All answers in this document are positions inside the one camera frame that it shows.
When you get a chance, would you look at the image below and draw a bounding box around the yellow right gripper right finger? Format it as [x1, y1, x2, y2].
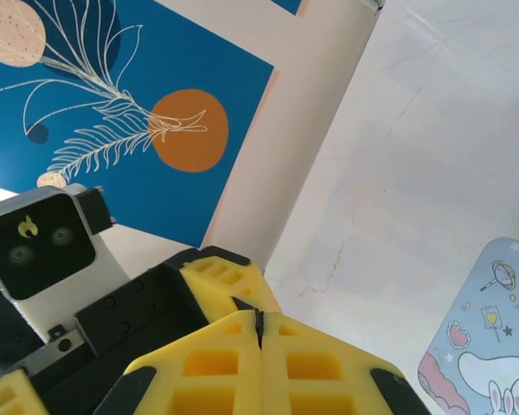
[259, 310, 434, 415]

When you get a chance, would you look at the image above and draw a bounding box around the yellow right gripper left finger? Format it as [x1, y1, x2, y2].
[94, 309, 261, 415]

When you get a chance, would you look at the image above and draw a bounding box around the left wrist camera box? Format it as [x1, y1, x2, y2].
[0, 183, 130, 345]

